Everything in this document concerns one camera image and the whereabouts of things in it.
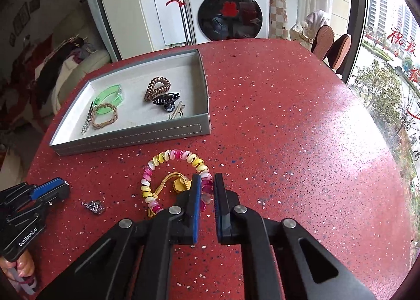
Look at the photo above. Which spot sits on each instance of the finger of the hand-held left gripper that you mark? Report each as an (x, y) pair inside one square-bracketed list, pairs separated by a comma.
[(16, 193), (49, 188)]

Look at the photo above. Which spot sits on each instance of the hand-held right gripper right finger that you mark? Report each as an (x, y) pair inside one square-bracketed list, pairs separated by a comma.
[(218, 218)]

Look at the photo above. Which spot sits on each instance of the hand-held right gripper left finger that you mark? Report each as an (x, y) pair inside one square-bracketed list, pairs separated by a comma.
[(197, 211)]

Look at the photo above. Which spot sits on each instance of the silver charm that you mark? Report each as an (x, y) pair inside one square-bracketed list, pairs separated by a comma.
[(93, 206)]

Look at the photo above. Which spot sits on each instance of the long silver hair clip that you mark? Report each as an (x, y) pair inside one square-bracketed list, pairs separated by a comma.
[(88, 118)]

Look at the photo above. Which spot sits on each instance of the small silver metal clip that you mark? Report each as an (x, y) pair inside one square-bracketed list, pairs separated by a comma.
[(177, 110)]

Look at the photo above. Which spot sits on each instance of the black claw hair clip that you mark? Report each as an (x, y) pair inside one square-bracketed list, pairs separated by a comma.
[(167, 103)]

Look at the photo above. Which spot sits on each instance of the green transparent bangle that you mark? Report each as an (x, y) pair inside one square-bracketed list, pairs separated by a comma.
[(106, 92)]

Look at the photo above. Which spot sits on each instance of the grey jewelry tray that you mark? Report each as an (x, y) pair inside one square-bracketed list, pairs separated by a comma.
[(131, 93)]

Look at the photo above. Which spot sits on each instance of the person's left hand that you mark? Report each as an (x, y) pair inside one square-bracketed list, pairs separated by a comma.
[(24, 264)]

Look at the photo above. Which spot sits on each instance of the red blanket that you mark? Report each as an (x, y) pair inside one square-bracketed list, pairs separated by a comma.
[(19, 83)]

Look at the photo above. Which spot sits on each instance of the pile of clothes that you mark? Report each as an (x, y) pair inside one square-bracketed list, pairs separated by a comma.
[(55, 70)]

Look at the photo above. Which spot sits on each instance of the pale green sofa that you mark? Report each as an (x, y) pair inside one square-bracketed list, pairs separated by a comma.
[(88, 64)]

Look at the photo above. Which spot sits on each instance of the mop with red hook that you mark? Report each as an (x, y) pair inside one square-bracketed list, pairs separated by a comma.
[(184, 18)]

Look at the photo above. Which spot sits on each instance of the red paper decoration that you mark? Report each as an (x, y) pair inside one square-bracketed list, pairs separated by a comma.
[(230, 9)]

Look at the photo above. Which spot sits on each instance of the beige bag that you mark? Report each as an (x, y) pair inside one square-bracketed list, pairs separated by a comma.
[(311, 24)]

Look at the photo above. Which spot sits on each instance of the checkered cloth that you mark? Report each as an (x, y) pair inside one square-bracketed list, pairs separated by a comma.
[(279, 11)]

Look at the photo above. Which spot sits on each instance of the tall picture frame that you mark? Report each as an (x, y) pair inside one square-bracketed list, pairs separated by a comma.
[(25, 14), (17, 23)]

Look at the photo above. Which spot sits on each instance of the small picture frame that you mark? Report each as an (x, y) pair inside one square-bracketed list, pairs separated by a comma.
[(34, 2)]

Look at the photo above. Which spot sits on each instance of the black window frame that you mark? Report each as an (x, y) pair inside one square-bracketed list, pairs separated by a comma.
[(357, 8)]

